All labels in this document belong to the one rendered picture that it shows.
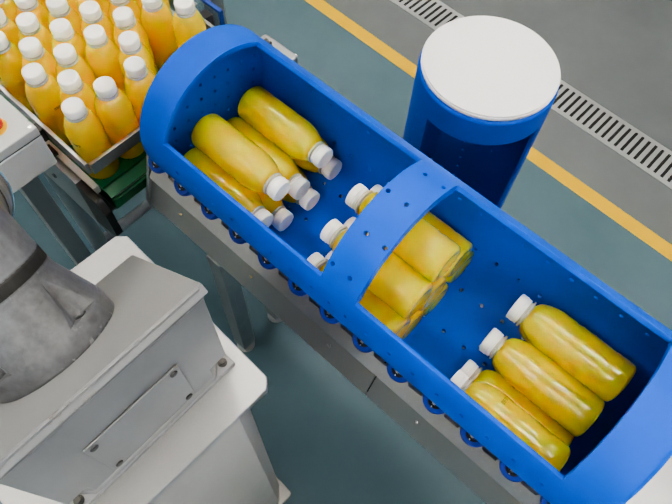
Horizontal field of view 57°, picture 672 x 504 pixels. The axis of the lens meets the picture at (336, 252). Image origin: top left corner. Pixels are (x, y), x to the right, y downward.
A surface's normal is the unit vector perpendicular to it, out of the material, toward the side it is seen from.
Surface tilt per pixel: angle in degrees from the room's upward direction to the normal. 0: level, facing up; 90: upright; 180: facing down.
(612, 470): 46
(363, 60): 0
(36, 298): 32
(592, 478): 54
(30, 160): 90
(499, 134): 90
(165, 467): 0
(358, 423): 0
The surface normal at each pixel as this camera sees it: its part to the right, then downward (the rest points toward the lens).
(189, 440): 0.03, -0.47
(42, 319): 0.48, -0.22
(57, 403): -0.49, -0.76
